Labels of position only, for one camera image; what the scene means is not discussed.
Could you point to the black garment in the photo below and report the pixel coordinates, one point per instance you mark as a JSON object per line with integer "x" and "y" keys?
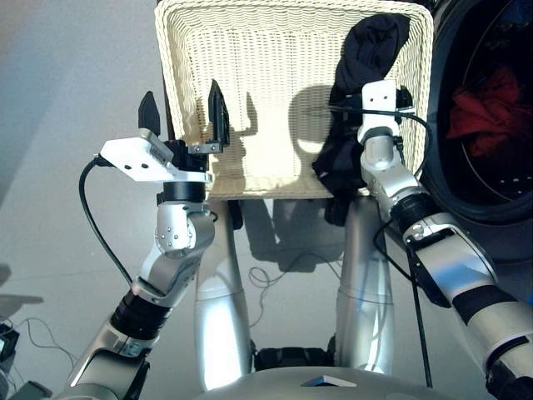
{"x": 370, "y": 46}

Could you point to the orange-red garment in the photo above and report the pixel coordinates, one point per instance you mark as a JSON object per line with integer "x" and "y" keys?
{"x": 487, "y": 112}

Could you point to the pale woven basket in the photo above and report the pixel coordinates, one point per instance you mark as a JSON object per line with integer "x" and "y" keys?
{"x": 270, "y": 62}

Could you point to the grey washing machine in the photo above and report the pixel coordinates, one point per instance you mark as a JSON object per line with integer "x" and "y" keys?
{"x": 479, "y": 200}

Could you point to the small black device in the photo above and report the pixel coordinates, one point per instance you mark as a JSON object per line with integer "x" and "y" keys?
{"x": 7, "y": 341}

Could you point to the silver robot torso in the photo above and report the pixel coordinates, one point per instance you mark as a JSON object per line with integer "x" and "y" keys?
{"x": 325, "y": 385}

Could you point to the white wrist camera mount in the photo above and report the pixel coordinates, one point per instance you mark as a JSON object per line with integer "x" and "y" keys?
{"x": 377, "y": 98}
{"x": 137, "y": 162}

